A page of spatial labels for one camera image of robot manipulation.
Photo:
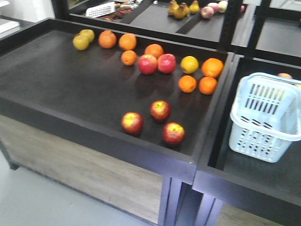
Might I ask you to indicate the pink apple behind post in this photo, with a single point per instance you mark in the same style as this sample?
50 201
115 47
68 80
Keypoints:
242 9

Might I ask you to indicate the black produce stand right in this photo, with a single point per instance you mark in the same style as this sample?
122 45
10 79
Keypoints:
268 190

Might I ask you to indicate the red yellow apple front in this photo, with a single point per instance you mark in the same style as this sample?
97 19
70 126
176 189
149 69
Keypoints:
173 133

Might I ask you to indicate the large red apple right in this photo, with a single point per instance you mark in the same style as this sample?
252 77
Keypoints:
166 63

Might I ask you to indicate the light blue plastic basket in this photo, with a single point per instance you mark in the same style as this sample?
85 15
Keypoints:
266 116

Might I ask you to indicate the red apple right tray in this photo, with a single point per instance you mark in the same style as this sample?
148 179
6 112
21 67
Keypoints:
284 75

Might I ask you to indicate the small orange right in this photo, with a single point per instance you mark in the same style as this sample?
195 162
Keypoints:
207 85

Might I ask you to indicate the yellow round citrus fruit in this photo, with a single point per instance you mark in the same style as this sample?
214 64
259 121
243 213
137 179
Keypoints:
189 64

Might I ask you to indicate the orange back row right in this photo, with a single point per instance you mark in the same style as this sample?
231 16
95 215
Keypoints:
127 41

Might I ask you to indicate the brown pear one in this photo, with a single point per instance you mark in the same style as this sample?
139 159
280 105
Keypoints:
173 6

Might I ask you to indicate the pink apple upper tray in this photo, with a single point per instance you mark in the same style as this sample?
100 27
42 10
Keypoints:
207 12

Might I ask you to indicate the brown pear four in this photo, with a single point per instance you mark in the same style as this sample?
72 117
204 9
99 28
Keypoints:
194 7

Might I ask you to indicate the brown pear three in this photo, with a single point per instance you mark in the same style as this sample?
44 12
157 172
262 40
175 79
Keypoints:
185 8

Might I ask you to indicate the black upper display tray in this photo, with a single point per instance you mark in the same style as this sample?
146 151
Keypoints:
280 38

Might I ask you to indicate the red yellow apple middle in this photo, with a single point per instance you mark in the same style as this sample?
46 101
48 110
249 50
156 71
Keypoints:
160 110

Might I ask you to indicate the large red apple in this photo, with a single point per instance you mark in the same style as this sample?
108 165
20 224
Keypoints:
147 64
166 63

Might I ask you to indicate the yellow-green pear-apple back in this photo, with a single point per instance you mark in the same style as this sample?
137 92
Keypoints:
89 34

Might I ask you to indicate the wooden black produce stand left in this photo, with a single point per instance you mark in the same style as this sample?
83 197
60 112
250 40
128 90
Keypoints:
61 111

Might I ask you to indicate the orange back row left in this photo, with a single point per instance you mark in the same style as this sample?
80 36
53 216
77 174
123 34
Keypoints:
107 39

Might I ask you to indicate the large red apple left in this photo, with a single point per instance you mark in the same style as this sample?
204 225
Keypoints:
147 64

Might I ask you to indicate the red yellow apple left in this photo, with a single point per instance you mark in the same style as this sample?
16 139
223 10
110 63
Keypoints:
132 123

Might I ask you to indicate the yellow-green pear-apple front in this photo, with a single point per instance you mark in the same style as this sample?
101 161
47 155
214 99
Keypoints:
80 42

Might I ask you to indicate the large orange with nub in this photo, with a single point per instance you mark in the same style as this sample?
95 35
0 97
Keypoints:
212 67

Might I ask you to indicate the small orange left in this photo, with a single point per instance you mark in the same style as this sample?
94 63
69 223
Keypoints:
187 84

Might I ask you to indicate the red yellow apple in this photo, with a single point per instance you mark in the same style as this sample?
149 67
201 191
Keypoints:
132 123
173 133
160 110

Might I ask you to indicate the white perforated grater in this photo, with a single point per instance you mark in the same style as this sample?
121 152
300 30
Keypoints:
100 10

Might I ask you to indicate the pale pink apple upper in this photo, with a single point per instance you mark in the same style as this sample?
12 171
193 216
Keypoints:
222 6

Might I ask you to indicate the small orange near apples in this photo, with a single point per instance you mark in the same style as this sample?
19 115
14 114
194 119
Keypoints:
128 57

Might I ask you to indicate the orange behind red apples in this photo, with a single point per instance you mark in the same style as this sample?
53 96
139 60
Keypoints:
154 49

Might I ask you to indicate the brown pear two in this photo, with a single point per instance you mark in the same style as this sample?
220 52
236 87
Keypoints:
179 12

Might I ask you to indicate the orange row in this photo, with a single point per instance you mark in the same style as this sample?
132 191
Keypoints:
127 41
107 39

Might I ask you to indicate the black shelf upright post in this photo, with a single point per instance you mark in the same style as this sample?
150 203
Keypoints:
257 27
229 24

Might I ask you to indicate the yellow-green pear-apple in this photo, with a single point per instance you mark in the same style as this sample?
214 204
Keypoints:
80 42
89 34

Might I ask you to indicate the black shelf upright post right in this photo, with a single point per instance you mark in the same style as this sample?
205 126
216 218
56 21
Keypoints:
257 27

